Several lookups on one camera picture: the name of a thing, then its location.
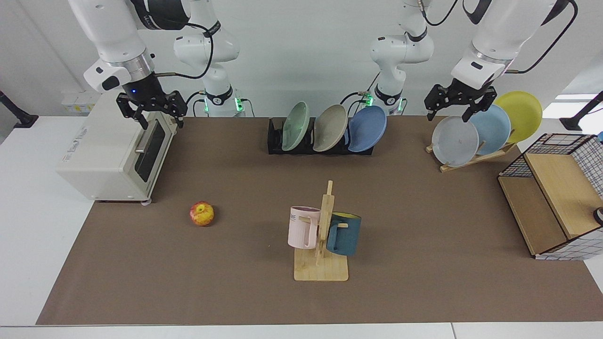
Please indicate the red yellow apple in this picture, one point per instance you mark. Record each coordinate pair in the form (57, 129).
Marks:
(202, 213)

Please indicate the white wall socket box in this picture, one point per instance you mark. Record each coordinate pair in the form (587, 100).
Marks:
(80, 103)

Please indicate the pink cup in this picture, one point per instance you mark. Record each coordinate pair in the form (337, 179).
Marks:
(301, 230)

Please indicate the black clamp stand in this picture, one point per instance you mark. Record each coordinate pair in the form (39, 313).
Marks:
(572, 123)
(21, 120)

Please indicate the dark teal cup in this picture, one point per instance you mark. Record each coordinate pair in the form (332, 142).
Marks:
(346, 235)

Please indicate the beige plate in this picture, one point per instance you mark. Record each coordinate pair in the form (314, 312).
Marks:
(330, 128)

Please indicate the light blue plate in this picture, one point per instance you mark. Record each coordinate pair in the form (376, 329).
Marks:
(493, 127)

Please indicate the brown table cloth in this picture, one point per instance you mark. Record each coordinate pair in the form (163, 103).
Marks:
(235, 273)

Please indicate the wooden cup stand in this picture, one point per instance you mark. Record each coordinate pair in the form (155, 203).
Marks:
(320, 270)

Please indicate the wooden plate rack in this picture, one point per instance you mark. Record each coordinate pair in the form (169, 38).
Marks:
(466, 162)

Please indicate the pale green plate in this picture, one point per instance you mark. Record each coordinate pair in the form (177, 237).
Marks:
(296, 126)

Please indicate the black dish rack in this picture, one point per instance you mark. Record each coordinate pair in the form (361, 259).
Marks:
(274, 141)

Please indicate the grey plate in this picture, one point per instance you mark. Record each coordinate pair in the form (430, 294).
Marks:
(454, 141)

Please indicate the yellow plate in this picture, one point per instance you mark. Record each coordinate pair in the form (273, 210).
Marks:
(523, 113)

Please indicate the pale toaster oven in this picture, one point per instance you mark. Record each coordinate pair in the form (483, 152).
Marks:
(103, 150)

